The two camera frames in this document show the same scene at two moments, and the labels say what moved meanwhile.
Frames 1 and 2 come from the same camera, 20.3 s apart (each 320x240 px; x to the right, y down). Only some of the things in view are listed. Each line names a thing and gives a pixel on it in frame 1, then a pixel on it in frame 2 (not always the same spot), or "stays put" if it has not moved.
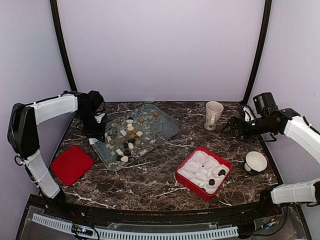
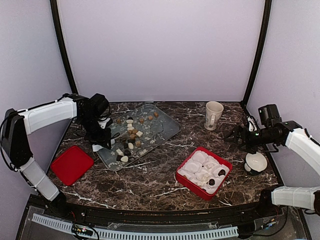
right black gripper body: (252, 130) -> (253, 141)
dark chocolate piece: (211, 182) stays put
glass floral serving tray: (132, 132) stays put
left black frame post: (72, 83) stays put
